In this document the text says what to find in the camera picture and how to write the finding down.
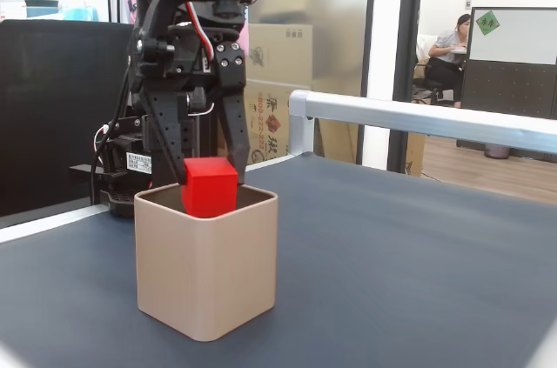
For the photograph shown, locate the black office chair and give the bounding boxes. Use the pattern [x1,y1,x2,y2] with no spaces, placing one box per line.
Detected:
[412,62,446,104]

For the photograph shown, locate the grey office partition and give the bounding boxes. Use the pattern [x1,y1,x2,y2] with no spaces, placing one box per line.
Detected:
[460,6,557,121]

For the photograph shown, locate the green paper sticker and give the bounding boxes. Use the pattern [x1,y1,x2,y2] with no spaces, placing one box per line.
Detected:
[474,10,501,37]

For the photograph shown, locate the beige square container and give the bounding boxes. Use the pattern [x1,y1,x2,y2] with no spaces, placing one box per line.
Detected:
[133,184,279,342]

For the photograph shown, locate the black door frame post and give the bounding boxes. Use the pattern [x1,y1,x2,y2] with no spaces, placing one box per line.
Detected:
[386,0,426,174]

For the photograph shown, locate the pink waste bin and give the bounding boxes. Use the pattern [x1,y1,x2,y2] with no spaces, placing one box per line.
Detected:
[483,143,511,158]

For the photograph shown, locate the small cardboard box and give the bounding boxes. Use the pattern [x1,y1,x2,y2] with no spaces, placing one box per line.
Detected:
[406,131,426,178]

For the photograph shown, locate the teal storage box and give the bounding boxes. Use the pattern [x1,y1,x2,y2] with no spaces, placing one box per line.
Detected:
[62,5,99,23]

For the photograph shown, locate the silver metal table railing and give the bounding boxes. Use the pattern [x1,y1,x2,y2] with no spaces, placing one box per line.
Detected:
[0,89,557,244]

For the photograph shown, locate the person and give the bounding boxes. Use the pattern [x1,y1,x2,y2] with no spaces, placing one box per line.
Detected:
[427,13,473,109]

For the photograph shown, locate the plain cardboard box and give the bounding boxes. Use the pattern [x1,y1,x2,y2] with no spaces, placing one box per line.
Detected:
[247,23,315,82]

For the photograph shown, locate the red white black servo cable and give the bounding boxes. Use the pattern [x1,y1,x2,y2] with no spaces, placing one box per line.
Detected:
[163,0,262,71]

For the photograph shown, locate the red cube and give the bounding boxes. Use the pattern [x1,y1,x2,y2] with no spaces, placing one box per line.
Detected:
[180,157,239,217]

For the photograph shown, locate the black mesh panel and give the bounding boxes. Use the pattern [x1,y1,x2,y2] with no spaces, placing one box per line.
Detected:
[0,18,137,217]

